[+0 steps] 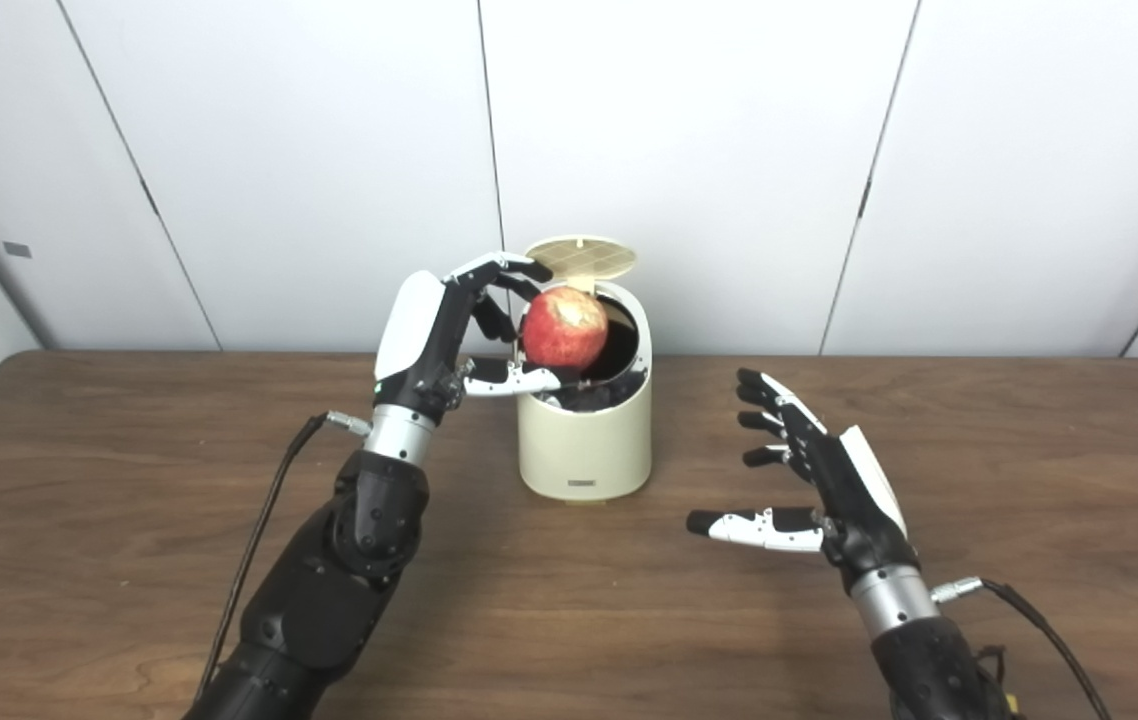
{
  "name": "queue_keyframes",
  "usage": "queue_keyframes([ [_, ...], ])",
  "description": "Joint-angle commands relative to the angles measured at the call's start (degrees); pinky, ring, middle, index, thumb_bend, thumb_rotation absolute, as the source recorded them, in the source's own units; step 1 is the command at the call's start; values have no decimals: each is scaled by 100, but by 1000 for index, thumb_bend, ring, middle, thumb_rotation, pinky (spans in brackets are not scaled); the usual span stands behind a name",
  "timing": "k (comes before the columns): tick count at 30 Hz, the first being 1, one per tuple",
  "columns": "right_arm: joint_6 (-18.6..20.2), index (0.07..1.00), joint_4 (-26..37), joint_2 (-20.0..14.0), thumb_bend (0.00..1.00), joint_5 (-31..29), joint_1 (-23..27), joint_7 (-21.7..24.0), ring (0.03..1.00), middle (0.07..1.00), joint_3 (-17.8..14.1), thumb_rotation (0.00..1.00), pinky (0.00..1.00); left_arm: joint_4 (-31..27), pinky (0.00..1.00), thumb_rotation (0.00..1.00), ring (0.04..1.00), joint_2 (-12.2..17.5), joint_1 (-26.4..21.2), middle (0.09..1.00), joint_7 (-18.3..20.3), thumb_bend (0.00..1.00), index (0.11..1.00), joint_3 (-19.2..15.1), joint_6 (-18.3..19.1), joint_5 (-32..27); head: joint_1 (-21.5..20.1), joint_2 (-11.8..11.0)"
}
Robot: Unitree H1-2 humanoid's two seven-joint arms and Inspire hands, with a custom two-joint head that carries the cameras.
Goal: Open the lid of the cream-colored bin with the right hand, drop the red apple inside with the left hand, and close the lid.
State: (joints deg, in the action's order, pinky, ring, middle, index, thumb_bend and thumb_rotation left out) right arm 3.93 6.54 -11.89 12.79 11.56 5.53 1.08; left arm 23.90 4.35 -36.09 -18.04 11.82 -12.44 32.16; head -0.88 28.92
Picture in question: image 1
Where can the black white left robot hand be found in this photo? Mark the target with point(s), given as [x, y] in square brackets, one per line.
[419, 340]

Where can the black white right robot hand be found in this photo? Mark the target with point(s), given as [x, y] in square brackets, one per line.
[849, 490]

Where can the red apple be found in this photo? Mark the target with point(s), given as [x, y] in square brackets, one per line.
[565, 328]

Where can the round cream bin lid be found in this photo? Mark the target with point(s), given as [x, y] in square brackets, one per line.
[584, 257]

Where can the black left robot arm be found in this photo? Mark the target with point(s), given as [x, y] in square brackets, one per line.
[329, 590]

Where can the cream-colored bin body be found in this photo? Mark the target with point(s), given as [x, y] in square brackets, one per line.
[584, 445]

